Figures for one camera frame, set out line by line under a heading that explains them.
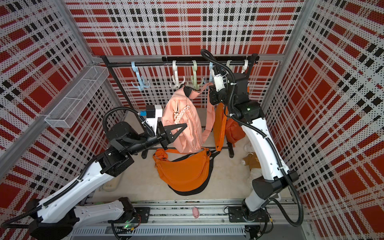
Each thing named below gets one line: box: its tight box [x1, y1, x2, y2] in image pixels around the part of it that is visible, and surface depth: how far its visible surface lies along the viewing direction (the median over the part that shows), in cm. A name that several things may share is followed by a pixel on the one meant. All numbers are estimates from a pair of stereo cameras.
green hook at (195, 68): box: [191, 60, 204, 91], surface depth 62 cm
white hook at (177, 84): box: [169, 60, 186, 89], surface depth 62 cm
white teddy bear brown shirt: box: [240, 141, 261, 172], surface depth 88 cm
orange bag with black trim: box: [153, 148, 221, 196], surface depth 86 cm
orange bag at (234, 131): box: [225, 119, 246, 148], surface depth 83 cm
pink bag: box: [161, 82, 215, 154], surface depth 51 cm
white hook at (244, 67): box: [241, 59, 249, 74], surface depth 62 cm
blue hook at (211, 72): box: [209, 61, 214, 83], surface depth 62 cm
